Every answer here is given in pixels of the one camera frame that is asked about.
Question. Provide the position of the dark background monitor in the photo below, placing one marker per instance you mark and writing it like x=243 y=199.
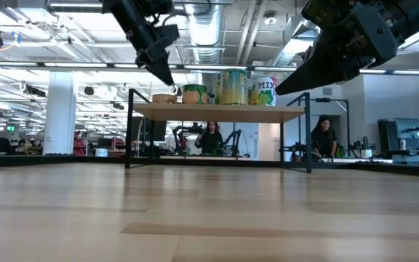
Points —
x=160 y=130

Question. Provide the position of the gray wall vent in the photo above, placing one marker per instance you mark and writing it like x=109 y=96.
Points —
x=327 y=91

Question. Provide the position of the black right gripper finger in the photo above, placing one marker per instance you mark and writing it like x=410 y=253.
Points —
x=322 y=74

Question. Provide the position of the black background robot arm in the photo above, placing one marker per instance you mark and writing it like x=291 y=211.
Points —
x=180 y=136
x=235 y=136

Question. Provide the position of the black aluminium table frame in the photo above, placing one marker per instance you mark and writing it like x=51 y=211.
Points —
x=49 y=160

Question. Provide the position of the short squat tin can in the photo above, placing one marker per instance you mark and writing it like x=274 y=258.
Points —
x=164 y=99

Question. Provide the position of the desk monitor on arm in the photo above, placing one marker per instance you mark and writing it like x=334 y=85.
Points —
x=407 y=125

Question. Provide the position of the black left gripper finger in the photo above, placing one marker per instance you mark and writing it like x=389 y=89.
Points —
x=164 y=69

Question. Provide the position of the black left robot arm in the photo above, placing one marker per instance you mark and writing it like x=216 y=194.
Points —
x=155 y=5

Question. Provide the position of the person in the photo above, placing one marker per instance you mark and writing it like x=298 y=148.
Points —
x=209 y=140
x=324 y=140

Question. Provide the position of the can orange green label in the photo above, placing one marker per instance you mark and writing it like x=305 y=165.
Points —
x=195 y=94

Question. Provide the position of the round silver ceiling duct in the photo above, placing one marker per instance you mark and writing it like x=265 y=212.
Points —
x=206 y=32

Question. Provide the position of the green exit sign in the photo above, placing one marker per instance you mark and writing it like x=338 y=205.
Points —
x=10 y=127

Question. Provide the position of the white pillar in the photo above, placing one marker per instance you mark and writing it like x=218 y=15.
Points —
x=60 y=116

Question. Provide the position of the tall can yellow-green label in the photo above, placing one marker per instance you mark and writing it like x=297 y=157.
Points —
x=233 y=87

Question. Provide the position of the dark background desk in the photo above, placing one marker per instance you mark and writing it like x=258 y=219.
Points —
x=413 y=156

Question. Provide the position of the mixed vegetables can white label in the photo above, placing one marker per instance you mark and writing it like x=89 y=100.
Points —
x=264 y=91

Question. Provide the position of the wooden shelf black metal legs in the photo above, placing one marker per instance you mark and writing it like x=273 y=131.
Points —
x=213 y=113

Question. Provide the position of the white bottle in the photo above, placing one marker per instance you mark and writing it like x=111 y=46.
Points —
x=402 y=145

